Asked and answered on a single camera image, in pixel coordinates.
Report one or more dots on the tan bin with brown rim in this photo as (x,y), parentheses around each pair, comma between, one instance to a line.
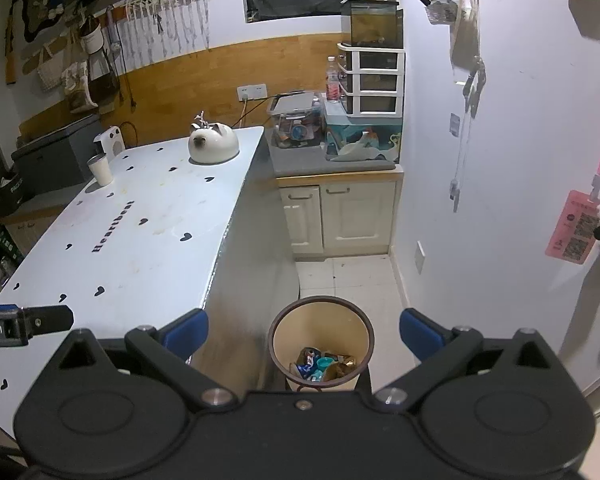
(285,325)

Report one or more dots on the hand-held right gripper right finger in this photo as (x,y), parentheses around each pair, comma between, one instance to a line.
(420,334)

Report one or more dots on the small white bag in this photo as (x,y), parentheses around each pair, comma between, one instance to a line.
(91,40)

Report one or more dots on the green crate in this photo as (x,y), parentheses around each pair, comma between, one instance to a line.
(7,252)

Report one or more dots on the water bottle with pink label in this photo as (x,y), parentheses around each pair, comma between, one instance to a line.
(333,82)

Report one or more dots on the grey storage box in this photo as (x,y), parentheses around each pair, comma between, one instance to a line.
(55,160)

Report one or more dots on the dark brown tote bag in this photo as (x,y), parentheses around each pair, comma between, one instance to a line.
(105,85)

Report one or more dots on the glass fish tank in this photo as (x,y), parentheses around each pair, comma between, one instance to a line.
(372,22)

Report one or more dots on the pink card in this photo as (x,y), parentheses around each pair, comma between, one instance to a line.
(572,227)

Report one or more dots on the white wall socket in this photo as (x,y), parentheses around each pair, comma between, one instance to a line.
(420,257)

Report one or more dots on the teal plastic bin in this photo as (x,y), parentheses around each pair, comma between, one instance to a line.
(337,122)

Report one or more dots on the white cup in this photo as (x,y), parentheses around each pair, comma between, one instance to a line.
(101,170)

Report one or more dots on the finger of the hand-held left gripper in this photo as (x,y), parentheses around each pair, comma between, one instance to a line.
(50,318)

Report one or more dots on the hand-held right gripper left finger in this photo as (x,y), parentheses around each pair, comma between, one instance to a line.
(185,332)

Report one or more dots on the printed tote bag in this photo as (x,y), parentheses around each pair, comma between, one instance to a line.
(77,90)

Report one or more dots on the torn corrugated cardboard piece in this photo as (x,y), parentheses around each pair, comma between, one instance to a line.
(341,369)

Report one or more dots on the white macrame wall hanging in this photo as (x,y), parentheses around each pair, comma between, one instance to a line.
(170,25)

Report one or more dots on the teal wrapper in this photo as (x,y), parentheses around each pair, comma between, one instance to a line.
(324,366)

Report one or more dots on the black paper bag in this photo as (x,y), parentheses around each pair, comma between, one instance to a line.
(9,192)

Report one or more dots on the clear plastic cage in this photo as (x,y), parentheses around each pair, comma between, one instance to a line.
(295,125)

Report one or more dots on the white door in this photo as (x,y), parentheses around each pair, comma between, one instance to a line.
(357,220)

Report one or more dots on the blue wrapper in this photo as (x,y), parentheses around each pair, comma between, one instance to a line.
(307,357)

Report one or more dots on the dark-edged wall rug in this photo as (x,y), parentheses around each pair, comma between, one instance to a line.
(32,20)

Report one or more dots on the plain canvas tote bag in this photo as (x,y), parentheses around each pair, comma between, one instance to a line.
(47,72)

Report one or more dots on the white cat-shaped pot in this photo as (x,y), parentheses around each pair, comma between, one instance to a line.
(217,147)

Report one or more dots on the small clear pouch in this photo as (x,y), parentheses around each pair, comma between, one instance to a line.
(440,10)

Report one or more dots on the small white heater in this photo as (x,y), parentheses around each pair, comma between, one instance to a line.
(111,142)

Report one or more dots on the white drawer unit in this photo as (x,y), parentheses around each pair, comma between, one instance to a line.
(347,80)

